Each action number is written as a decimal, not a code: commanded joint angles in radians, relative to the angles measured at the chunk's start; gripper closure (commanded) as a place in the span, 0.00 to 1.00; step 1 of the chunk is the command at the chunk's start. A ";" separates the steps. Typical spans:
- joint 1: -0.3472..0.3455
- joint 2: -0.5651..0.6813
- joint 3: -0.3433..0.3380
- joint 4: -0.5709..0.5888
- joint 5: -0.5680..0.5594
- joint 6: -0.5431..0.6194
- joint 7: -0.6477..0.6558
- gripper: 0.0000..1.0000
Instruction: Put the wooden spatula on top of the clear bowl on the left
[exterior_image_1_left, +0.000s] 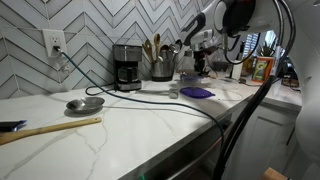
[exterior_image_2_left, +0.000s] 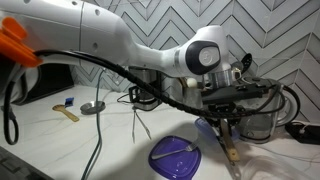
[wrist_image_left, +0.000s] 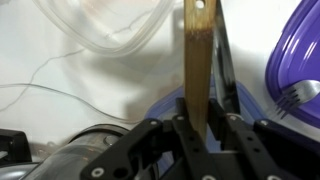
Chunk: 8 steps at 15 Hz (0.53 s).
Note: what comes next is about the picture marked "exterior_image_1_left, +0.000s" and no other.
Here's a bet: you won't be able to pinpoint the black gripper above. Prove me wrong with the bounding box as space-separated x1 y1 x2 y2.
193 49 210 77

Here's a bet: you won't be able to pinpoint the clear plastic bowl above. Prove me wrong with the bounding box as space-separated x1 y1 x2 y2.
213 87 246 102

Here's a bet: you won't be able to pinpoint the clear container with blue lid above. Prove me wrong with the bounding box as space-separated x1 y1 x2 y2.
179 73 205 86

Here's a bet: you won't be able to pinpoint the purple plastic lid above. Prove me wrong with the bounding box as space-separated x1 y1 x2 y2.
179 86 217 100

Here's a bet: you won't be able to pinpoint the black slotted spoon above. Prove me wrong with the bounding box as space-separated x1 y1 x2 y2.
174 38 184 54

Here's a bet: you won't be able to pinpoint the white bottle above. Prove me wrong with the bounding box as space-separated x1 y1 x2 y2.
231 41 245 80

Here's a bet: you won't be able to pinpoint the steel utensil holder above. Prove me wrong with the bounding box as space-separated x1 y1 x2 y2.
150 59 177 83

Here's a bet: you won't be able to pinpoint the silver metal utensil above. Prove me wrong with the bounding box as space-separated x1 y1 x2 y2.
159 44 170 63

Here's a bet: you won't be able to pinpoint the metal kitchen tongs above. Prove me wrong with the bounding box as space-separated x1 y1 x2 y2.
137 87 180 100

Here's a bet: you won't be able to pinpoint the round wooden spoon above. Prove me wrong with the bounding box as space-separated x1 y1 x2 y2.
153 32 162 63

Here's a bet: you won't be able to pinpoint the window with white blinds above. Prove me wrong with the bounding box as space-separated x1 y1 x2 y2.
241 29 280 60

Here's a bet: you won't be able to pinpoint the wooden turner in holder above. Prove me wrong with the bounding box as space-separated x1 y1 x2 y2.
142 38 155 64

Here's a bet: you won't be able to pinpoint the orange drink mix box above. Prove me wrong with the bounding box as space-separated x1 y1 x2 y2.
251 56 275 83

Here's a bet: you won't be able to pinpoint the green potted plant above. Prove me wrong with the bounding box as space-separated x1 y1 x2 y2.
257 31 278 58

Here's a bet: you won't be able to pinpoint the black coffee maker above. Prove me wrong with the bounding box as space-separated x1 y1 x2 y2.
112 43 144 93

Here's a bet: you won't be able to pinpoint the stainless steel dishwasher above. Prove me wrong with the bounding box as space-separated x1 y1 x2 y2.
126 111 235 180

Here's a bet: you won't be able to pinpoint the white cabinet door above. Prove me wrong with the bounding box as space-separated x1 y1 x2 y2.
222 99 303 180

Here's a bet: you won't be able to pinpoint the small round metal dish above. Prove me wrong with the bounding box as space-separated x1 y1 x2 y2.
65 96 106 115

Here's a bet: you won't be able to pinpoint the wooden board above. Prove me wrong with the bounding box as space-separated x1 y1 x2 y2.
260 167 288 180

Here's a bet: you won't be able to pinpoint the small wooden spoon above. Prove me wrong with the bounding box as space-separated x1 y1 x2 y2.
0 116 103 147

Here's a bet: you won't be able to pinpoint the thin dark teal cable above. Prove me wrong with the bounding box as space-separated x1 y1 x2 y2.
53 46 226 150

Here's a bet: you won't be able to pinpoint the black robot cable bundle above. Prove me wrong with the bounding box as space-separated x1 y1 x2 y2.
211 0 298 180

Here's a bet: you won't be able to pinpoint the black coffee maker cord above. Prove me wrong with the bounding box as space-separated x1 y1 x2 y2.
84 83 116 98

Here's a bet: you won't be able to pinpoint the white wall outlet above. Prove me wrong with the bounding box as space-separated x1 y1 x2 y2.
41 28 68 59

